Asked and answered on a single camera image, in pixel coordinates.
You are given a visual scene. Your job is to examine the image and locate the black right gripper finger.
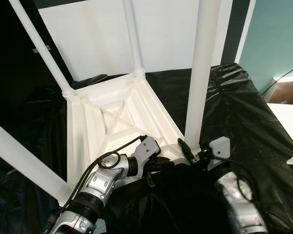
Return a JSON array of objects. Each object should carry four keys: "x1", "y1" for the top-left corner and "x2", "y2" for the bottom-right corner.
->
[{"x1": 178, "y1": 138, "x2": 197, "y2": 162}]

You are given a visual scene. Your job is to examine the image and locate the black plastic cover sheet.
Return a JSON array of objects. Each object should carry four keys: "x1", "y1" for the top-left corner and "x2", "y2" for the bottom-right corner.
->
[{"x1": 0, "y1": 62, "x2": 293, "y2": 234}]

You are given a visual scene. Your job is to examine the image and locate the black door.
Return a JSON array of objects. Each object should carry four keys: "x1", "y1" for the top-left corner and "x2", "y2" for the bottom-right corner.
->
[{"x1": 0, "y1": 0, "x2": 73, "y2": 152}]

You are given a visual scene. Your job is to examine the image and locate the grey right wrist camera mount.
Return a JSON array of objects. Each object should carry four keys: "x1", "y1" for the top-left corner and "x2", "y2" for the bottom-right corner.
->
[{"x1": 207, "y1": 136, "x2": 231, "y2": 172}]

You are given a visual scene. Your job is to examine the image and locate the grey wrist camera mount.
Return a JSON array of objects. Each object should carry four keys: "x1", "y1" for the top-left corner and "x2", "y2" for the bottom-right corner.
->
[
  {"x1": 133, "y1": 137, "x2": 162, "y2": 172},
  {"x1": 207, "y1": 136, "x2": 231, "y2": 172}
]

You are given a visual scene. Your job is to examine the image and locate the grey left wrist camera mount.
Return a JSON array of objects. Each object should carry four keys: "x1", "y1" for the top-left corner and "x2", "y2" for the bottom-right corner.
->
[{"x1": 133, "y1": 137, "x2": 162, "y2": 172}]

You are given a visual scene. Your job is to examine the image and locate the thin black wall cable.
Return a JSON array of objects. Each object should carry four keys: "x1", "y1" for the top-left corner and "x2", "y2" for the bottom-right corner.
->
[{"x1": 261, "y1": 63, "x2": 293, "y2": 94}]

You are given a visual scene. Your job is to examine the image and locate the black vertical wall post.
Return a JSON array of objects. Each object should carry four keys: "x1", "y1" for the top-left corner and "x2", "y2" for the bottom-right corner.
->
[{"x1": 223, "y1": 0, "x2": 252, "y2": 66}]

